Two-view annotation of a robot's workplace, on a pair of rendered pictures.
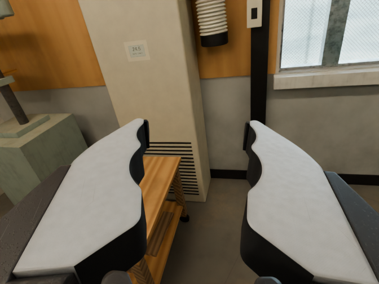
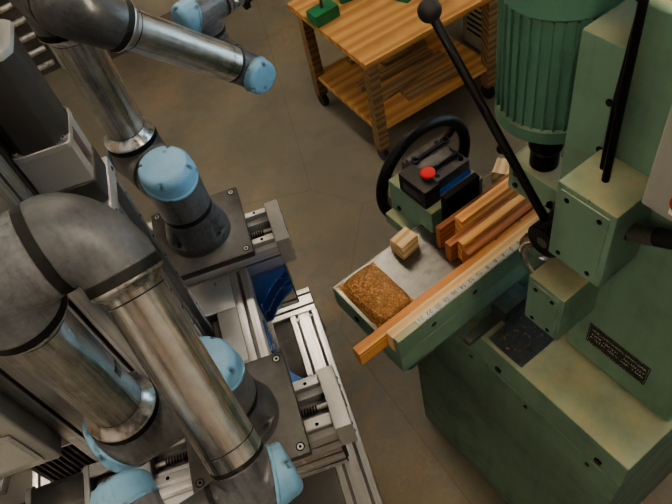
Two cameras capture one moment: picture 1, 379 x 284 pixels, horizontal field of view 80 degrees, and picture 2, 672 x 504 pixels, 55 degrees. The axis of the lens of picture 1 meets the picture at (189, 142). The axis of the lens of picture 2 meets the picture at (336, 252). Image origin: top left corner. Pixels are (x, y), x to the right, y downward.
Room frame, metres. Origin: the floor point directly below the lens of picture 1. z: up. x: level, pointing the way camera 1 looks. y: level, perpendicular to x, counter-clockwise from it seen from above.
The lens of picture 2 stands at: (-0.86, -1.08, 1.93)
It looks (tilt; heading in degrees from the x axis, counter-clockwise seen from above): 52 degrees down; 53
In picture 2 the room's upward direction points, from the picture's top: 16 degrees counter-clockwise
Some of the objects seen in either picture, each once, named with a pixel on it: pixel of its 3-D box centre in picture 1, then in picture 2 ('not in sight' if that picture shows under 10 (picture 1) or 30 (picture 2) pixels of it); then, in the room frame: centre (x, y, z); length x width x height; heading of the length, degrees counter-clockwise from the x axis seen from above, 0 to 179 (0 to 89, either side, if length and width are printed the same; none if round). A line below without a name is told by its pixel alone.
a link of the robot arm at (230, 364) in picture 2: not in sight; (208, 381); (-0.74, -0.48, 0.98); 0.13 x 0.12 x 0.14; 161
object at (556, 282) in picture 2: not in sight; (561, 293); (-0.29, -0.88, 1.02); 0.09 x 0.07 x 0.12; 167
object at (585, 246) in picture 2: not in sight; (598, 221); (-0.29, -0.91, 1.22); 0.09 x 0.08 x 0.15; 77
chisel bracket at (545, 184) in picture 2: not in sight; (549, 186); (-0.10, -0.75, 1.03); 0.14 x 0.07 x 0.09; 77
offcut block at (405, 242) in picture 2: not in sight; (404, 243); (-0.29, -0.55, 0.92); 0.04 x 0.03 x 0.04; 173
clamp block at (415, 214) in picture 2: not in sight; (435, 193); (-0.14, -0.52, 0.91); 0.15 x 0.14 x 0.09; 167
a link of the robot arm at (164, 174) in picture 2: not in sight; (172, 183); (-0.47, -0.06, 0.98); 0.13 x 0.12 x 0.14; 83
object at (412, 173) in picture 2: not in sight; (431, 169); (-0.15, -0.52, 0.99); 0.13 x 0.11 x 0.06; 167
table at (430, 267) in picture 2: not in sight; (464, 228); (-0.16, -0.61, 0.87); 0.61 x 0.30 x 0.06; 167
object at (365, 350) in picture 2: not in sight; (493, 251); (-0.21, -0.70, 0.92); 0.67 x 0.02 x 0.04; 167
